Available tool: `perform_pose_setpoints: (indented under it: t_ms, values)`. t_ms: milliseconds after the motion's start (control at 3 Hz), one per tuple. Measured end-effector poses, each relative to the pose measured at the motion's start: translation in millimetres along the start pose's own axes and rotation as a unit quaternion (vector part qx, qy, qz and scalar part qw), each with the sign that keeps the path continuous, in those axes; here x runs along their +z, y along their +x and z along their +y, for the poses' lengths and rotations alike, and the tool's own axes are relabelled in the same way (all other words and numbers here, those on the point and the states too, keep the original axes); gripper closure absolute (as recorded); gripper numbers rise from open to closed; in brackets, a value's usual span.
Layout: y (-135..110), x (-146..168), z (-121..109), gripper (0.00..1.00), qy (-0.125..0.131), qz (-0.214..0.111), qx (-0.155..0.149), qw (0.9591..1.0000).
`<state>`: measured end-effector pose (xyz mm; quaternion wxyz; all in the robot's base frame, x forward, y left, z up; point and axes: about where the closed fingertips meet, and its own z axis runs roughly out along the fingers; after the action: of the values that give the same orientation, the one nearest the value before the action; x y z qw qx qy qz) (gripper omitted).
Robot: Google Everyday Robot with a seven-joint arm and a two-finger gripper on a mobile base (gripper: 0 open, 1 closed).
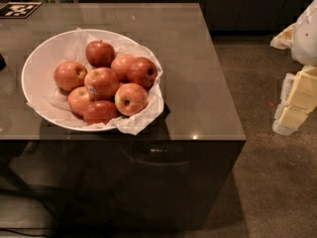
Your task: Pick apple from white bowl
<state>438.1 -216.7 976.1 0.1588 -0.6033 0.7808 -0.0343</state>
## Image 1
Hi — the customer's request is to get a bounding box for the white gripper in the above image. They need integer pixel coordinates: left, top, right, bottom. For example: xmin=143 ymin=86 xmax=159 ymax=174
xmin=270 ymin=0 xmax=317 ymax=136

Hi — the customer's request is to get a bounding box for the apple with sticker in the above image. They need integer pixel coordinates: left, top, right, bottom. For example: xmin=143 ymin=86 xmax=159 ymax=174
xmin=84 ymin=67 xmax=120 ymax=100

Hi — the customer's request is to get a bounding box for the dark red apple right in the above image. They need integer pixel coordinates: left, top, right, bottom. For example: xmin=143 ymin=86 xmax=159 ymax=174
xmin=127 ymin=57 xmax=158 ymax=89

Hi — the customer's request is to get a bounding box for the red apple front right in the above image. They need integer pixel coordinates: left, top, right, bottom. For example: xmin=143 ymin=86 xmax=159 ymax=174
xmin=115 ymin=83 xmax=149 ymax=117

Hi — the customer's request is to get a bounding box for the red apple back centre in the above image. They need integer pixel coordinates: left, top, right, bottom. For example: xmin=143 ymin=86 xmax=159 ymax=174
xmin=111 ymin=54 xmax=135 ymax=82

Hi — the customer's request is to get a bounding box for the red apple at back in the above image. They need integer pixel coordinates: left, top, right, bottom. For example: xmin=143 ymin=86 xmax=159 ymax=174
xmin=85 ymin=41 xmax=116 ymax=67

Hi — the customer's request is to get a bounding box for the red apple at front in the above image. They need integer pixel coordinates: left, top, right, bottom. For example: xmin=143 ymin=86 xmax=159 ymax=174
xmin=83 ymin=100 xmax=119 ymax=125

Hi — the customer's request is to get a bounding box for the red apple front left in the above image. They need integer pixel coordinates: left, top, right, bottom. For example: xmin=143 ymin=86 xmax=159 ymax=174
xmin=67 ymin=86 xmax=94 ymax=116

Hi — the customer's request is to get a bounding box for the red apple at left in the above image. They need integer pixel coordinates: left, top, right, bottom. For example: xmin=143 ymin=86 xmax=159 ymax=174
xmin=53 ymin=60 xmax=87 ymax=91

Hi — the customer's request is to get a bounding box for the white crumpled paper liner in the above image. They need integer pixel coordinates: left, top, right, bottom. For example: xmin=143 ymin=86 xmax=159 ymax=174
xmin=27 ymin=27 xmax=165 ymax=136

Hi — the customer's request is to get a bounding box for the black white fiducial marker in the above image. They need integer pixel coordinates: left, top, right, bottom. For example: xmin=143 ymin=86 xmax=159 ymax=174
xmin=0 ymin=2 xmax=42 ymax=19

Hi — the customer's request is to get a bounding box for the dark object at left edge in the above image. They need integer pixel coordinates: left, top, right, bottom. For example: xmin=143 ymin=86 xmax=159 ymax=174
xmin=0 ymin=54 xmax=6 ymax=71

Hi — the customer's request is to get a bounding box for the black cable on floor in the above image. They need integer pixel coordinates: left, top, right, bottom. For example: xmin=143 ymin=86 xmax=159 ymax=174
xmin=0 ymin=227 xmax=53 ymax=238

